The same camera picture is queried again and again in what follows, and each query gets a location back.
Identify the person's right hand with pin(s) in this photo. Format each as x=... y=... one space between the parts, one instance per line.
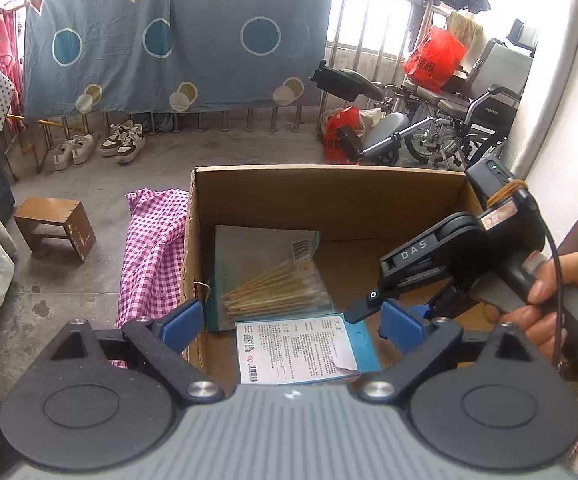
x=539 y=325

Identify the blue patterned hanging sheet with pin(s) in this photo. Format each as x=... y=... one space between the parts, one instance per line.
x=171 y=56

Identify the pink hanging garment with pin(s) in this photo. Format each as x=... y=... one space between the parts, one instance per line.
x=9 y=61

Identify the blue white medicine box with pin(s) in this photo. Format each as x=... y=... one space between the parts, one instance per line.
x=304 y=351

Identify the small wooden stool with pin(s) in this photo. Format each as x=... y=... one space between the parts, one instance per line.
x=44 y=218

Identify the magenta checkered tablecloth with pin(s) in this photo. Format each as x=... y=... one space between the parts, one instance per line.
x=154 y=254

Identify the red plastic bag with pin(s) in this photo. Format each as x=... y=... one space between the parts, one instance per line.
x=434 y=60
x=335 y=126

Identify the wheelchair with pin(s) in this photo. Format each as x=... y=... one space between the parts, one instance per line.
x=458 y=125

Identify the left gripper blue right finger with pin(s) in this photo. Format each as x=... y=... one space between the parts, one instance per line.
x=427 y=347

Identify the cotton swab bag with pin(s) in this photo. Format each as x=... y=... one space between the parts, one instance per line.
x=260 y=274

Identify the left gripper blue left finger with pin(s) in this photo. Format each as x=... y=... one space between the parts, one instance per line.
x=159 y=344

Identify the brown cardboard box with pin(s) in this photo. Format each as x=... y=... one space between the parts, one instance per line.
x=360 y=212

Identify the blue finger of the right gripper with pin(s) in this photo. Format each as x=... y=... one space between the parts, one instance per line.
x=448 y=302
x=368 y=305

